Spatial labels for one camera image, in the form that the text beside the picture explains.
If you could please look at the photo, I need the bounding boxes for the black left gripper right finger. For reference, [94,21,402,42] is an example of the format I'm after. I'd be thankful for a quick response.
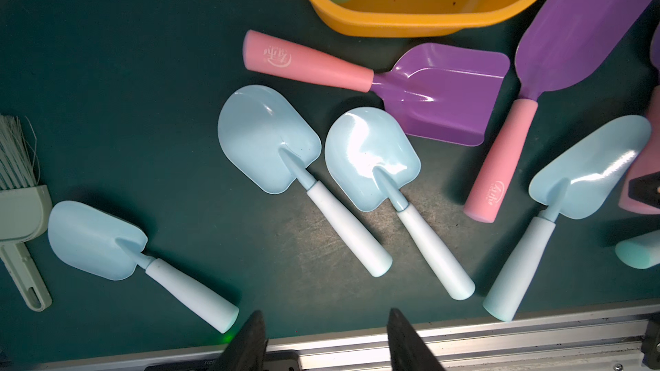
[387,308,445,371]

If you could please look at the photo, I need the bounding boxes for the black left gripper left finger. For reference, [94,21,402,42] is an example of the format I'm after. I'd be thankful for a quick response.
[211,310,268,371]

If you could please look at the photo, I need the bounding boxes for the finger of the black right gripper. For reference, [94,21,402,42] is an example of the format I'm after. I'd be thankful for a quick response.
[630,172,660,209]

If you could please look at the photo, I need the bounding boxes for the light blue shovel lying right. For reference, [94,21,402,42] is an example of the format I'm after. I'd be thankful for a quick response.
[615,230,659,270]

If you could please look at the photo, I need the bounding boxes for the light blue shovel far left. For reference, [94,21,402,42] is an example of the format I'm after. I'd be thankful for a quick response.
[47,200,239,333]

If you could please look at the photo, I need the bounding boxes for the light blue shovel middle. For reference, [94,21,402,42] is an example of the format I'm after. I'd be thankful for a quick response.
[325,108,475,301]

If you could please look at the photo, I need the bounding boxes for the light blue shovel upper left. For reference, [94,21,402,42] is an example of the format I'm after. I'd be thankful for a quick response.
[218,85,393,278]

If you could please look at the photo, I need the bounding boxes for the purple square shovel lying sideways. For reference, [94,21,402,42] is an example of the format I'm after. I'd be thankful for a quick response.
[242,30,510,147]

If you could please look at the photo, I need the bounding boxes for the purple pointed shovel pink handle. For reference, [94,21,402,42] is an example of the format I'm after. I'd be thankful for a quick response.
[617,25,660,216]

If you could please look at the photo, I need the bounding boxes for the aluminium rail front frame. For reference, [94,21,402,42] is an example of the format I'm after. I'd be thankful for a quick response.
[30,298,660,371]

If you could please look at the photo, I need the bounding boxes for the purple square shovel pink handle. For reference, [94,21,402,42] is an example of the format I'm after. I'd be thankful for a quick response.
[463,0,652,223]

